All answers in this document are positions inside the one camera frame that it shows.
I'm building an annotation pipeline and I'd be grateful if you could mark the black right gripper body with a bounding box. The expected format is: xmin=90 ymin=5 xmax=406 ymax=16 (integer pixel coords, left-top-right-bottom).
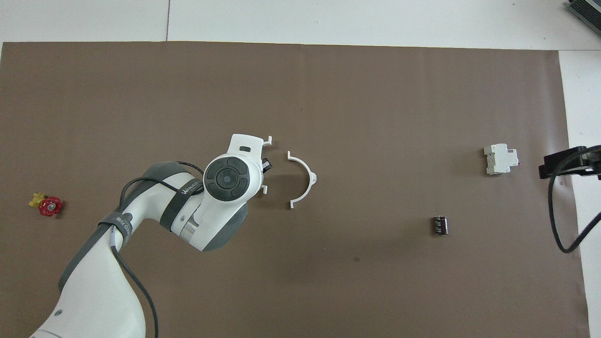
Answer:
xmin=559 ymin=146 xmax=601 ymax=181

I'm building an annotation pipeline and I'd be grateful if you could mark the white half-ring pipe clamp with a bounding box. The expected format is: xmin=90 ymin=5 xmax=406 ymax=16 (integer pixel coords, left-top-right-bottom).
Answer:
xmin=260 ymin=136 xmax=274 ymax=195
xmin=287 ymin=151 xmax=318 ymax=210

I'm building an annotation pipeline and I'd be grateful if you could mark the white circuit breaker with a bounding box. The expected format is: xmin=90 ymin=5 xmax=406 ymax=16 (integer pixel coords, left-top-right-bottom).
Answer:
xmin=483 ymin=143 xmax=520 ymax=176

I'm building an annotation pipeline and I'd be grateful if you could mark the brown paper table mat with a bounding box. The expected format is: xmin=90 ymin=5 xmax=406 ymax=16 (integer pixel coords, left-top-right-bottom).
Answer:
xmin=0 ymin=41 xmax=592 ymax=338

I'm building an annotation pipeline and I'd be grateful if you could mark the grey ribbed device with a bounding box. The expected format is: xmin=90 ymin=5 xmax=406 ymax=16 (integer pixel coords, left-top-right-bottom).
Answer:
xmin=565 ymin=0 xmax=601 ymax=35

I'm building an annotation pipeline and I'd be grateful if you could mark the red handwheel brass valve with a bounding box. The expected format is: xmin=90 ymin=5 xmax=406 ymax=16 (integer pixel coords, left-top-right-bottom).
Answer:
xmin=29 ymin=191 xmax=63 ymax=218

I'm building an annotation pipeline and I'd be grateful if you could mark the black right arm gripper cable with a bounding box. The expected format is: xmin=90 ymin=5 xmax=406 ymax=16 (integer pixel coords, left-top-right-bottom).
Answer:
xmin=547 ymin=145 xmax=601 ymax=254

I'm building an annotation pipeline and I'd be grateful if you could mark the black arm gripper cable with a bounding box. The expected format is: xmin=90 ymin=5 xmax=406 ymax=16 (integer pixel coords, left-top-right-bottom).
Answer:
xmin=110 ymin=161 xmax=208 ymax=338
xmin=547 ymin=145 xmax=601 ymax=254

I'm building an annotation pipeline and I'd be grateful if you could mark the black left arm gripper cable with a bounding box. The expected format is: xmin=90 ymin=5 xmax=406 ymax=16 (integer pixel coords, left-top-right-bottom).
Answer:
xmin=110 ymin=161 xmax=208 ymax=338

